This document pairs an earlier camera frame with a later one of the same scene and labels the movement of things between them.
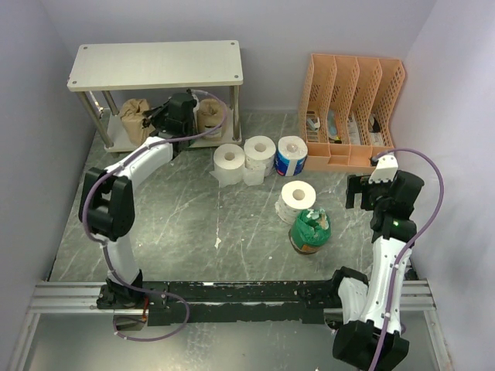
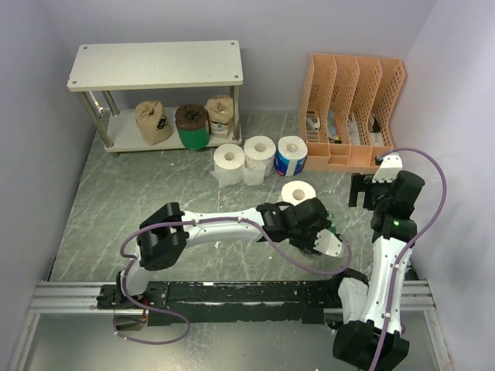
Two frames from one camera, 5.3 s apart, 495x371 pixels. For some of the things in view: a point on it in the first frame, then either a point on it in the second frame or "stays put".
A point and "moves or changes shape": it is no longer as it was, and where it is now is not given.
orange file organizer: x=346 y=109 stays put
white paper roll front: x=295 y=195 stays put
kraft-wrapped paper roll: x=210 y=117 moves or changes shape
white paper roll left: x=229 y=161 stays put
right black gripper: x=360 y=184 stays put
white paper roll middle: x=259 y=153 stays put
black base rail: x=172 y=302 stays put
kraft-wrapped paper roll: x=131 y=117 moves or changes shape
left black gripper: x=154 y=116 → x=308 y=248
